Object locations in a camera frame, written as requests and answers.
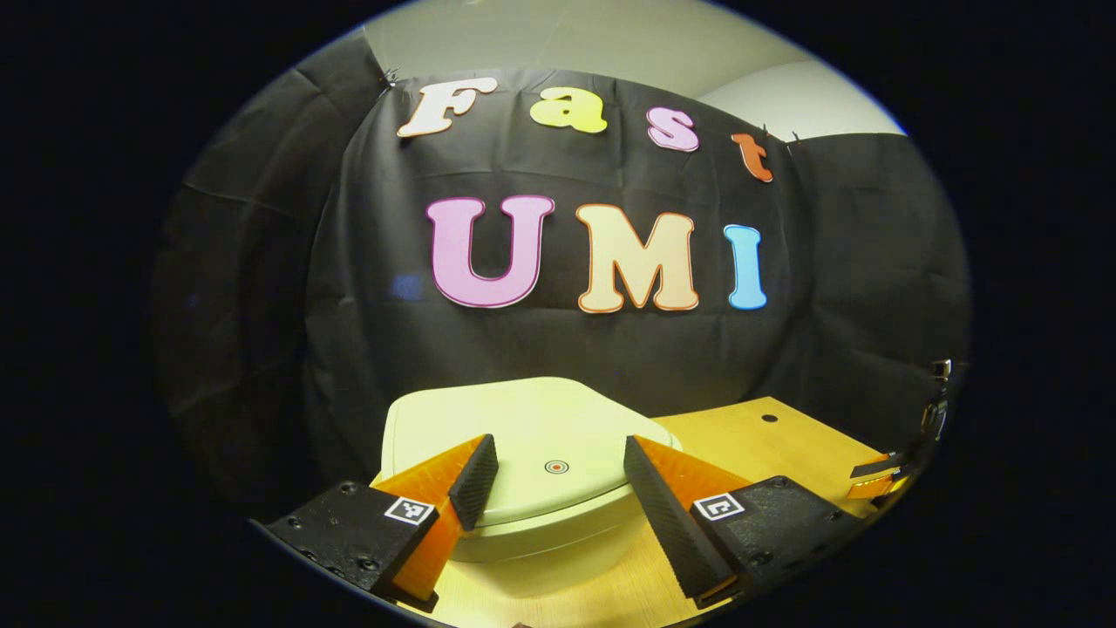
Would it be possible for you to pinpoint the wooden desktop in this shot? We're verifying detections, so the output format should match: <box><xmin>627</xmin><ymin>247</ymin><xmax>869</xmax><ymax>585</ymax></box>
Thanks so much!
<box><xmin>371</xmin><ymin>397</ymin><xmax>890</xmax><ymax>628</ymax></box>

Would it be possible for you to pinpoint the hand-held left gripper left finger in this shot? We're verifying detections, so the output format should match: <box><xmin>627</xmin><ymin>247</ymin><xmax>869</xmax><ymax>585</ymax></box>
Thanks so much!
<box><xmin>264</xmin><ymin>433</ymin><xmax>500</xmax><ymax>613</ymax></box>

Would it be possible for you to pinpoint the black backdrop cloth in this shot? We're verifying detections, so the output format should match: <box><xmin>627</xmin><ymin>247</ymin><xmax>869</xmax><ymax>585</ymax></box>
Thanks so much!
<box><xmin>153</xmin><ymin>35</ymin><xmax>973</xmax><ymax>515</ymax></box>

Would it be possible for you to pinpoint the green desktop garbage bin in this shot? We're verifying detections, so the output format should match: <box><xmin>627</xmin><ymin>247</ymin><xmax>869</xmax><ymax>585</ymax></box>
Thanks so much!
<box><xmin>379</xmin><ymin>377</ymin><xmax>685</xmax><ymax>598</ymax></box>

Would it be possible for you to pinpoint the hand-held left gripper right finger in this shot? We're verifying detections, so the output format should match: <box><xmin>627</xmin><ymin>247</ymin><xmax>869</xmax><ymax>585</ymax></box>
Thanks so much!
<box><xmin>623</xmin><ymin>434</ymin><xmax>864</xmax><ymax>610</ymax></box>

